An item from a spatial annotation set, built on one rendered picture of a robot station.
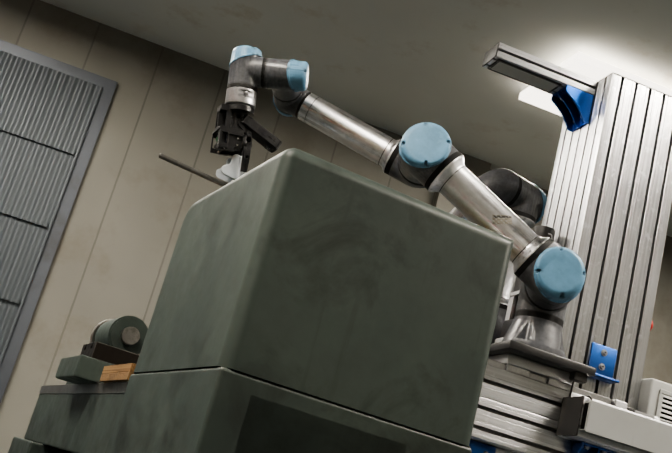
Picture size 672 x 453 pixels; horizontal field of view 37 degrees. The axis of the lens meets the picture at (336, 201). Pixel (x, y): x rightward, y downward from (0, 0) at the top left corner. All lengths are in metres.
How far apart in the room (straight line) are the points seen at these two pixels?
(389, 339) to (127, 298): 4.19
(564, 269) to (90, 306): 3.91
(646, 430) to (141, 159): 4.18
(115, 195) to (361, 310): 4.31
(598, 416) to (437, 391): 0.61
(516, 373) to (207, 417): 0.94
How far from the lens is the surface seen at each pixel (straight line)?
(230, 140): 2.37
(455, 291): 1.77
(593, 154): 2.77
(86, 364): 2.73
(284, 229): 1.63
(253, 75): 2.42
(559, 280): 2.25
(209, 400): 1.58
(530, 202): 3.04
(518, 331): 2.36
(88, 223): 5.86
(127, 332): 3.34
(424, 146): 2.30
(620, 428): 2.29
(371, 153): 2.47
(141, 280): 5.83
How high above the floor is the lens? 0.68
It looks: 18 degrees up
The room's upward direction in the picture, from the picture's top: 16 degrees clockwise
